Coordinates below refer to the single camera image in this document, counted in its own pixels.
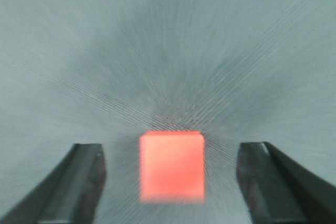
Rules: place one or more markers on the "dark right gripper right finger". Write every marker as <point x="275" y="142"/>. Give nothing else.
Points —
<point x="277" y="189"/>

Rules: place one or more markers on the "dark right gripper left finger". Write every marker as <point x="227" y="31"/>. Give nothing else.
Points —
<point x="69" y="194"/>

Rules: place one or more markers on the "red magnetic cube block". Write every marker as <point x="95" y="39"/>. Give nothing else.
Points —
<point x="172" y="166"/>

